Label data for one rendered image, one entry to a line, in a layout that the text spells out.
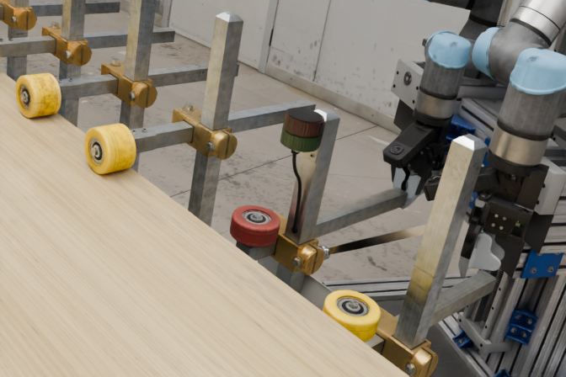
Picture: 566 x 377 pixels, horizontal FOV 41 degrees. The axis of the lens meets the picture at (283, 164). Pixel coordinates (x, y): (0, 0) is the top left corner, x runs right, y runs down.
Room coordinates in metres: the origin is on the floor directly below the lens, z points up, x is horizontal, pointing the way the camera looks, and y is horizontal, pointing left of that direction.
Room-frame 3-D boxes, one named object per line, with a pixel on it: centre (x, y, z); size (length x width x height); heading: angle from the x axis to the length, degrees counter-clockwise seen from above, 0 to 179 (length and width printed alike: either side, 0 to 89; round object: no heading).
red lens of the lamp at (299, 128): (1.07, -0.02, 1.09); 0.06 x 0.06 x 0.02
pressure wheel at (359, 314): (0.89, -0.13, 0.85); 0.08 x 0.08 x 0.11
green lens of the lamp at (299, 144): (1.07, -0.02, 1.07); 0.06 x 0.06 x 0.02
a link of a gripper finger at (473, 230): (1.00, -0.30, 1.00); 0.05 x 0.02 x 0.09; 160
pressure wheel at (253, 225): (1.08, 0.03, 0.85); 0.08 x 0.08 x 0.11
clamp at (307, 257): (1.12, -0.03, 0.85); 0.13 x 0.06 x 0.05; 49
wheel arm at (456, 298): (1.03, -0.26, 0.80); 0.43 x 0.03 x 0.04; 139
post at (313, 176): (1.11, -0.05, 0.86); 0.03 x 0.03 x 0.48; 49
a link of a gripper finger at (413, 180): (1.41, -0.28, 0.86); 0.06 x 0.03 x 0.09; 139
